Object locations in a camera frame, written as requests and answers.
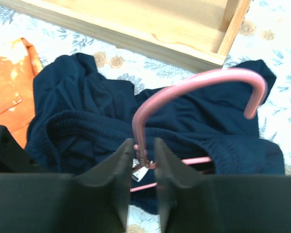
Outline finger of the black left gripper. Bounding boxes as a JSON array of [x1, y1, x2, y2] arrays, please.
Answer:
[[0, 125, 50, 173]]

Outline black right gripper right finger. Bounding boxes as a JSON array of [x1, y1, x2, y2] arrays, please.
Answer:
[[154, 138, 291, 233]]

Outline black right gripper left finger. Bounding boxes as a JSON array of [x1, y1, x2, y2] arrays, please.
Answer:
[[0, 139, 133, 233]]

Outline navy blue shorts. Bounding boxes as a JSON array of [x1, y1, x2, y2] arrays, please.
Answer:
[[24, 52, 286, 216]]

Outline pink wire hanger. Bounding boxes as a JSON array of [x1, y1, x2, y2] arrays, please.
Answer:
[[131, 67, 267, 192]]

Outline orange white patterned shorts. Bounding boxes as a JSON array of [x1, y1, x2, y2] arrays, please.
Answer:
[[0, 37, 43, 148]]

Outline white garment label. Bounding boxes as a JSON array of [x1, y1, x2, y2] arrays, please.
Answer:
[[131, 158, 154, 183]]

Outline wooden clothes rack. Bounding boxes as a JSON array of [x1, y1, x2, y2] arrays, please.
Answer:
[[0, 0, 251, 72]]

